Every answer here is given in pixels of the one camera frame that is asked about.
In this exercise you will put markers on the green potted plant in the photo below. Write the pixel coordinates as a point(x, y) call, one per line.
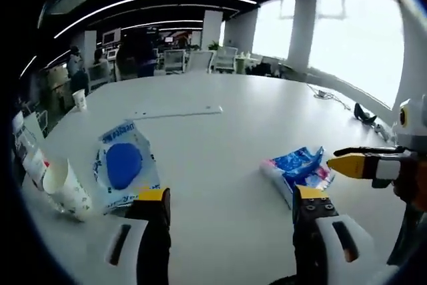
point(214, 45)

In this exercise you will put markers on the blue wet wipes pack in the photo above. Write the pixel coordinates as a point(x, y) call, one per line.
point(123, 165)

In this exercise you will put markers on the blue tissue packet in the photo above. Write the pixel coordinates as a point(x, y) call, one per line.
point(300, 168)

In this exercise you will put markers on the plain white paper cup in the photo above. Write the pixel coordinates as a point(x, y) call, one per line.
point(80, 100)

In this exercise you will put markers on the black clip stand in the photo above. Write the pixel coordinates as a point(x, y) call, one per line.
point(363, 115)

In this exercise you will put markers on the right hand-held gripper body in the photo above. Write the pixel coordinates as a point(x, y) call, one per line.
point(412, 131)

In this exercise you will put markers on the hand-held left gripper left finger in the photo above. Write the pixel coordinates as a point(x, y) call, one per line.
point(126, 248)

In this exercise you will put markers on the white table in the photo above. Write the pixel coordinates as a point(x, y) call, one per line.
point(217, 138)

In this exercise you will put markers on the white office chair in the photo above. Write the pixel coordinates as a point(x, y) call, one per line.
point(200, 62)
point(174, 61)
point(226, 59)

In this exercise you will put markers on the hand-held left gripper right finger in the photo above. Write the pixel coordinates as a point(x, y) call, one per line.
point(327, 248)

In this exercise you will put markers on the green print paper cup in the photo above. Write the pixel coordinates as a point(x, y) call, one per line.
point(70, 191)

